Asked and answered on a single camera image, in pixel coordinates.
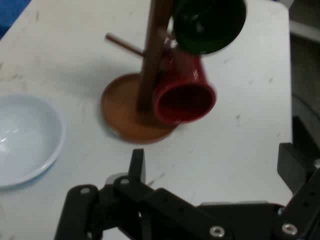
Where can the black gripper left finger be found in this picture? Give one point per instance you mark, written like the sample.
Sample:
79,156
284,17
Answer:
160,207

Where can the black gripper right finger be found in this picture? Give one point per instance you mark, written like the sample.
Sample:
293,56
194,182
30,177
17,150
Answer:
292,165

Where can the green mug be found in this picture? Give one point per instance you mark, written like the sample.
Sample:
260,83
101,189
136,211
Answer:
207,27

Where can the brown wooden mug tree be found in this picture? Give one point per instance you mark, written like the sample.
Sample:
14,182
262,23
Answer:
125,117

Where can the red mug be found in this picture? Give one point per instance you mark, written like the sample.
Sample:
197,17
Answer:
185,72

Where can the white and blue bowl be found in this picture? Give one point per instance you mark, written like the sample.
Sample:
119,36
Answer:
25,140

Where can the dark blue foam mat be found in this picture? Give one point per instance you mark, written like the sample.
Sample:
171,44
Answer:
7,12

